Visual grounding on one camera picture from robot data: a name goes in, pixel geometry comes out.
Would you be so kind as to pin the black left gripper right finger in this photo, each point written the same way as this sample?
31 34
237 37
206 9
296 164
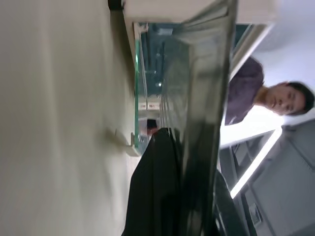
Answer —
226 216

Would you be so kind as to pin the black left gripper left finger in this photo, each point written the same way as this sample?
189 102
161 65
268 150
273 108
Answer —
152 191

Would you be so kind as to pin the clear plastic bag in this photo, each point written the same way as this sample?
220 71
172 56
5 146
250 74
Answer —
204 98

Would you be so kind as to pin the cream toaster oven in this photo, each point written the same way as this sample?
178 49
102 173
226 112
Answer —
172 9

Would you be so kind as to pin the white ceiling light strip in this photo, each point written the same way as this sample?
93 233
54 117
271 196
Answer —
256 162

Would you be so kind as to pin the person in purple shirt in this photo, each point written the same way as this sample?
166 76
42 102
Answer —
243 88

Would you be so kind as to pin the glass partition with cream frame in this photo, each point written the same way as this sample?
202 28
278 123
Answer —
152 73

